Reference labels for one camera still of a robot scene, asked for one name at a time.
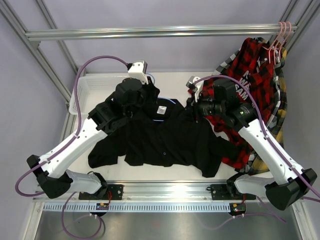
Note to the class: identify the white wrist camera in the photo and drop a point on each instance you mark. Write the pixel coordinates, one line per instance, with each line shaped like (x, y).
(195, 84)
(137, 70)

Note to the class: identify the right aluminium frame post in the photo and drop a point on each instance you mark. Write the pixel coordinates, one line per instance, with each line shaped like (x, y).
(303, 21)

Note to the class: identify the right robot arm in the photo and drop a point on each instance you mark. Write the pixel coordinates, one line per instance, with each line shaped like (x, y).
(246, 119)

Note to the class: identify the aluminium hanging rail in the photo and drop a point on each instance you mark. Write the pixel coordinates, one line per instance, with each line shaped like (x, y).
(220, 30)

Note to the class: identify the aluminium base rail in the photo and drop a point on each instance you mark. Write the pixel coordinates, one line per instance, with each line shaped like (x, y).
(165, 188)

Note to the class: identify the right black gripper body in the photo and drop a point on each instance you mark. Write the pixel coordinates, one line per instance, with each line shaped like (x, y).
(195, 108)

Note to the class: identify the aluminium frame post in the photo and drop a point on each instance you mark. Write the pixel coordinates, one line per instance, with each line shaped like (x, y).
(33, 47)
(303, 21)

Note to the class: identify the white plastic basket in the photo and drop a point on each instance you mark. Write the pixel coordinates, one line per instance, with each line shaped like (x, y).
(94, 88)

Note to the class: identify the red black plaid shirt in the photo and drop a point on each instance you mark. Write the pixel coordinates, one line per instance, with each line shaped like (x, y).
(258, 77)

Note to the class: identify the left aluminium frame post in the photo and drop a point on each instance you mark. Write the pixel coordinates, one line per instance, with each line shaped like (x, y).
(33, 47)

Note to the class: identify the yellow plaid shirt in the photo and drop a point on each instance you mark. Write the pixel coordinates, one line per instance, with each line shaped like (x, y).
(275, 126)

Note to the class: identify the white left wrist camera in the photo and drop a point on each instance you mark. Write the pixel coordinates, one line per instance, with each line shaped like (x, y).
(137, 70)

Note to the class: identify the white slotted cable duct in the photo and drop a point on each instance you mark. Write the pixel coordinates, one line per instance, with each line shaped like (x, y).
(139, 207)

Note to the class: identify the light blue wire hanger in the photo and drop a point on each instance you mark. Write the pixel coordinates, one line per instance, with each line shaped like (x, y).
(162, 109)

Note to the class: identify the pink wire hanger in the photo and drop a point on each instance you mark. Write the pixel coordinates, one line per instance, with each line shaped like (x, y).
(271, 47)
(277, 43)
(286, 36)

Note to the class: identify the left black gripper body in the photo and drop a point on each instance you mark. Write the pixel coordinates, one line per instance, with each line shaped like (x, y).
(147, 94)

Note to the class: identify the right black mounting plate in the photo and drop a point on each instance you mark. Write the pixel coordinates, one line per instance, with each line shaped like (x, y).
(219, 191)

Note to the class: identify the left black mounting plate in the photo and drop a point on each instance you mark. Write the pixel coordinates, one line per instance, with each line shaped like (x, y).
(114, 191)

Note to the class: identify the grey white plaid shirt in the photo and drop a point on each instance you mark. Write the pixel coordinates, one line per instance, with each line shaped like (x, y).
(225, 65)

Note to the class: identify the black mounting plate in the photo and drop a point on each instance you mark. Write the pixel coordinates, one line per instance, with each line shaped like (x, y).
(219, 191)
(114, 191)

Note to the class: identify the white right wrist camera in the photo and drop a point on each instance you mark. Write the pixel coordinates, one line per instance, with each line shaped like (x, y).
(195, 84)

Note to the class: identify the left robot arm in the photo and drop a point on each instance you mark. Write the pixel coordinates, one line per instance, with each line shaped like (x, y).
(51, 169)

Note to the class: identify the black polo shirt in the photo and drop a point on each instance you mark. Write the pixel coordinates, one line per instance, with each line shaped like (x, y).
(179, 140)

